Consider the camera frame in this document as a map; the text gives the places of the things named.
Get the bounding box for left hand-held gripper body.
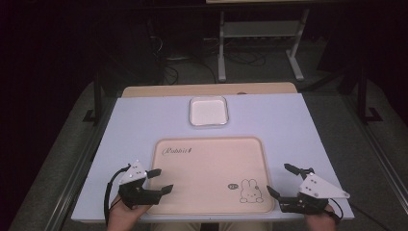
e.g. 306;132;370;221
117;160;163;210

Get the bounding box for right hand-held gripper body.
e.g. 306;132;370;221
278;172;350;216

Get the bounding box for person's left hand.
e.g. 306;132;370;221
107;194;152;231

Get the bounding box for person's right hand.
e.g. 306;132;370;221
304;205;339;231

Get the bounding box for white table cover board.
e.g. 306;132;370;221
70;92;355;223

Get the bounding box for pink rabbit print tray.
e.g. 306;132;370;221
148;136;276;216

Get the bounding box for white square dish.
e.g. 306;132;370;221
189;95;230;127

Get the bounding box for black metal stand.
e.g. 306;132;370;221
356;65;384;125
82;71;104;125

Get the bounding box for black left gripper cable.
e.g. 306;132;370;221
103;164;133;225

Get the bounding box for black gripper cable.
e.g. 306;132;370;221
329;197;396;231
103;164;133;225

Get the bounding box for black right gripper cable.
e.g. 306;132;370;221
329;197;396;231

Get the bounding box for aluminium floor rail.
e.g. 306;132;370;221
339;94;408;208
44;97;118;231

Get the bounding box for black floor cables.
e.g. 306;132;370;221
145;18;268;85

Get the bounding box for white metal stand frame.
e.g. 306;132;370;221
217;9;311;83

